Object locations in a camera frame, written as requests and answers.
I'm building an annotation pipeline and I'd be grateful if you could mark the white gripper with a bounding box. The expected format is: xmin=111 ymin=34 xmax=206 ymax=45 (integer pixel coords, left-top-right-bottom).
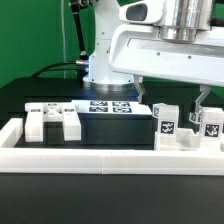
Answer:
xmin=109 ymin=0 xmax=224 ymax=112

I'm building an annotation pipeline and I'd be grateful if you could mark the white chair seat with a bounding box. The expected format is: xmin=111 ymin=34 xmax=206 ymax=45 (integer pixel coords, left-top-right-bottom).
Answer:
xmin=154 ymin=128 xmax=224 ymax=152

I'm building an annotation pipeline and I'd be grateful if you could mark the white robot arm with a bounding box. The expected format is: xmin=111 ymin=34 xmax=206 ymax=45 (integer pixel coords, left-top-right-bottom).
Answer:
xmin=70 ymin=0 xmax=224 ymax=110

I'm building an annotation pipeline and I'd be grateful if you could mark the white tagged cube middle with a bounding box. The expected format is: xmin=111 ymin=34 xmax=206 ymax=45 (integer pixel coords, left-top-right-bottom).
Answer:
xmin=152 ymin=103 xmax=161 ymax=119

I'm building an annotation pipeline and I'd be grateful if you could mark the white tagged cube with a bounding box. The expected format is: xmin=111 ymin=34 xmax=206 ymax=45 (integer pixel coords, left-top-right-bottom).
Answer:
xmin=152 ymin=103 xmax=161 ymax=119
xmin=189 ymin=112 xmax=201 ymax=124

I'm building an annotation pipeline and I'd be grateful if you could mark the white tagged cube right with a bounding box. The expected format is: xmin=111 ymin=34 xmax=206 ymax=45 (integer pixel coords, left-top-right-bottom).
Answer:
xmin=189 ymin=112 xmax=201 ymax=124

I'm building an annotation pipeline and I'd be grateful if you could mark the black raised platform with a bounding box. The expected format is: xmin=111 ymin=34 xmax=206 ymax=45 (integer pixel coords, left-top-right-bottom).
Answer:
xmin=0 ymin=78 xmax=199 ymax=123

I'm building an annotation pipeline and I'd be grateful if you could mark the white flat tag board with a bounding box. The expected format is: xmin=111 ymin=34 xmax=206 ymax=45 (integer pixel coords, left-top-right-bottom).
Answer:
xmin=72 ymin=100 xmax=152 ymax=115

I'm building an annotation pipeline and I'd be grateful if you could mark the white U-shaped boundary fence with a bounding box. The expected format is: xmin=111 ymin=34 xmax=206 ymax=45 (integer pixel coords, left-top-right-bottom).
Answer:
xmin=0 ymin=118 xmax=224 ymax=176

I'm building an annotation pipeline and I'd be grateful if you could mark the black cable bundle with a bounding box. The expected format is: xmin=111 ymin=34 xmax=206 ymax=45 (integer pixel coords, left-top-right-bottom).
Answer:
xmin=31 ymin=60 xmax=88 ymax=80

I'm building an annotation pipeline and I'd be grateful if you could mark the white chair back frame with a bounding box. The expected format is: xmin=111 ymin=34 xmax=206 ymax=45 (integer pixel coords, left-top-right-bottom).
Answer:
xmin=25 ymin=102 xmax=81 ymax=142

